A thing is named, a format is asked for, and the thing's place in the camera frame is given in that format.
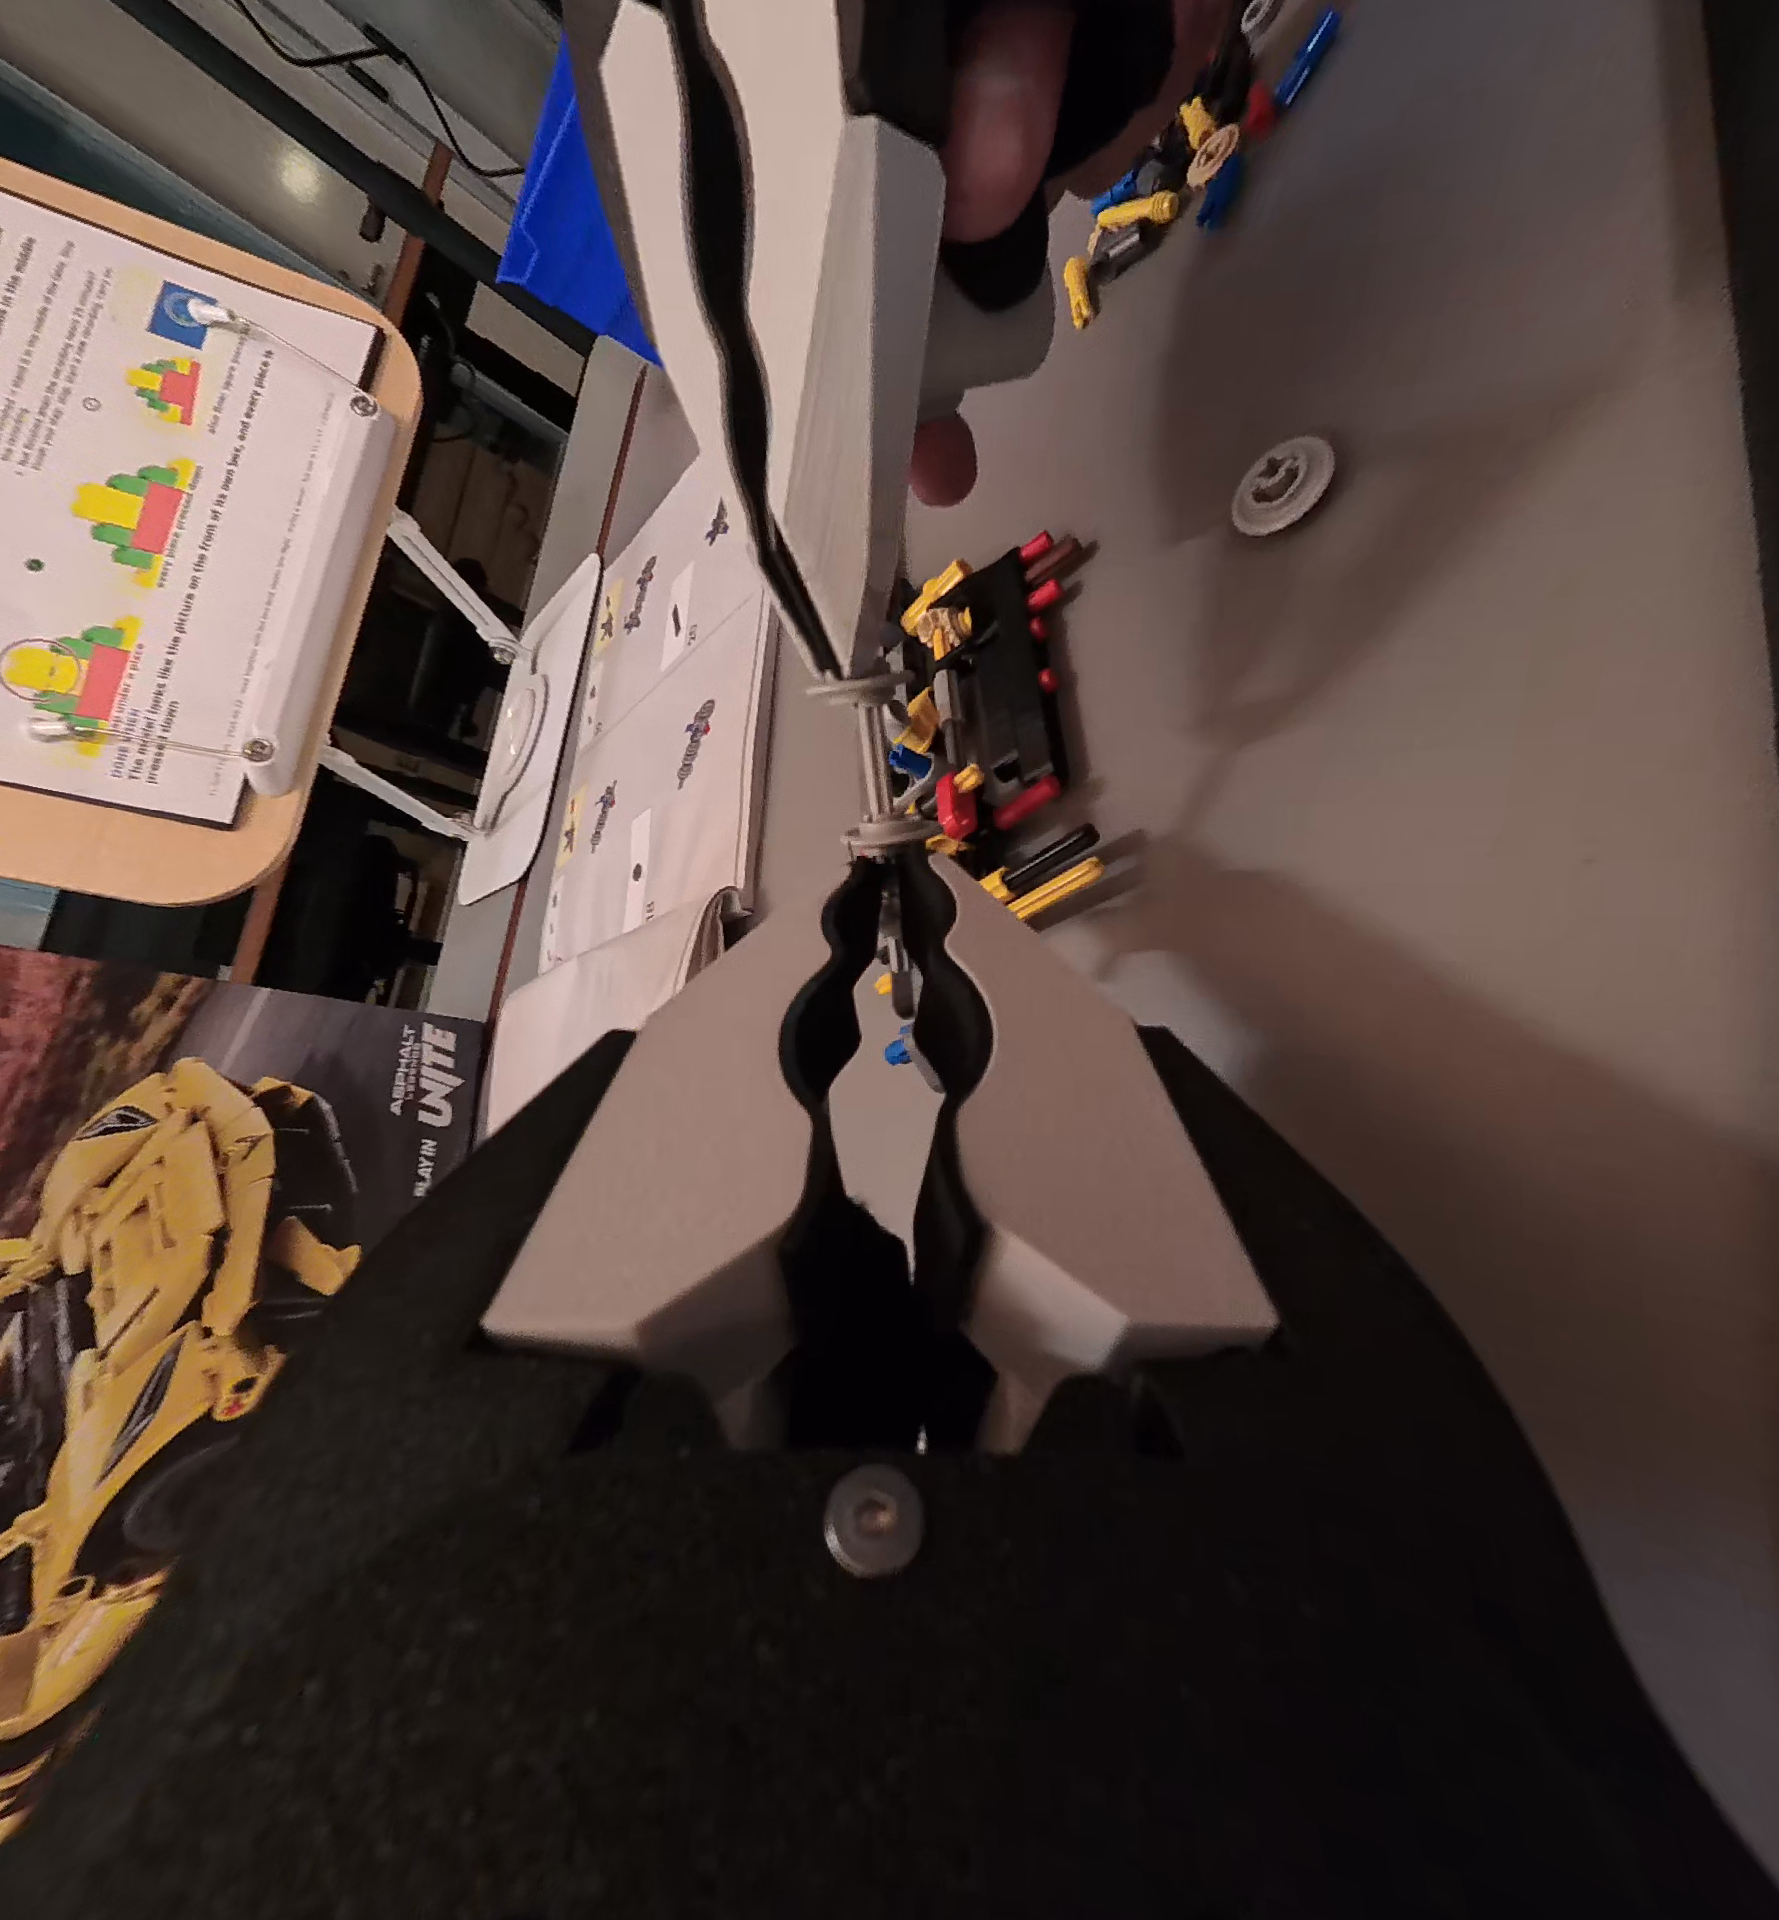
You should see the lego instruction booklet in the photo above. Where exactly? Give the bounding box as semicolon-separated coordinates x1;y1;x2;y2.
484;448;785;1144

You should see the partly built lego chassis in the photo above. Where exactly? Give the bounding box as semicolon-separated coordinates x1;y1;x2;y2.
889;533;1146;925

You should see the grey lego axle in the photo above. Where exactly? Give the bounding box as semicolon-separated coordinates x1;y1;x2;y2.
853;682;913;977

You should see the printed instruction sheet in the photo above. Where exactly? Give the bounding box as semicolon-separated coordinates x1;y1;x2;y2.
0;158;388;828

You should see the blue plastic bin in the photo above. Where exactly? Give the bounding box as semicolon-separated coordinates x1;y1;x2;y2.
496;30;665;369

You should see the pile of colourful lego pieces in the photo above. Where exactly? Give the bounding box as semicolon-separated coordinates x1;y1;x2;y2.
1063;0;1348;330

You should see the person's right hand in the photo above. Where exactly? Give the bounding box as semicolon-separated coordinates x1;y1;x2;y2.
909;0;1089;510

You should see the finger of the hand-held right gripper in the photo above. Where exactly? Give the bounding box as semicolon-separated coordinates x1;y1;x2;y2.
596;0;819;667
739;89;952;686

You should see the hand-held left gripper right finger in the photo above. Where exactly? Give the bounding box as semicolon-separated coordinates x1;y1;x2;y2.
889;846;1282;1454

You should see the black cable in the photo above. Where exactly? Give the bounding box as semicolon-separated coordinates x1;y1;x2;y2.
222;0;529;241

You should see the light wooden side table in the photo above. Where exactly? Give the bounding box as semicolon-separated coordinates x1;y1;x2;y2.
0;140;427;909

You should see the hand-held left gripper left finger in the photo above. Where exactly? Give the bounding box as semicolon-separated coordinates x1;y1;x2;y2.
481;860;883;1447

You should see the yellow car lego box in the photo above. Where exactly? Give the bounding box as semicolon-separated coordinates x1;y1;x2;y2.
0;929;491;1892

